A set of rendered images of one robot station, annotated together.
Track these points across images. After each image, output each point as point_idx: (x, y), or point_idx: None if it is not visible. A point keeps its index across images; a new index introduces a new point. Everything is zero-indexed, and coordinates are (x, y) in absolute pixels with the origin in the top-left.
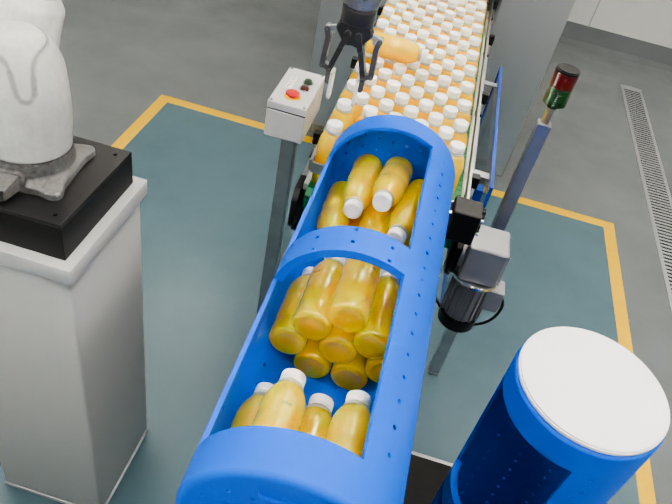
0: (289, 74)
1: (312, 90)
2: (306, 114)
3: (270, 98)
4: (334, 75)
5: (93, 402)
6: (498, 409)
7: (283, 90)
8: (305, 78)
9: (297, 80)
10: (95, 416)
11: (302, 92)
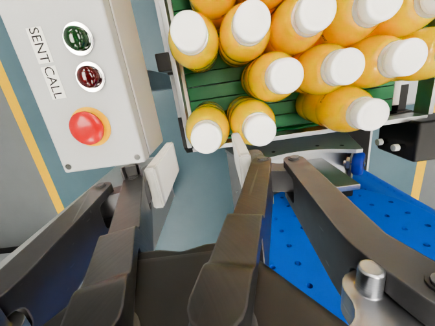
0: (15, 24)
1: (108, 68)
2: (147, 151)
3: (65, 167)
4: (162, 167)
5: (153, 244)
6: None
7: (61, 116)
8: (57, 15)
9: (50, 43)
10: (156, 235)
11: (96, 95)
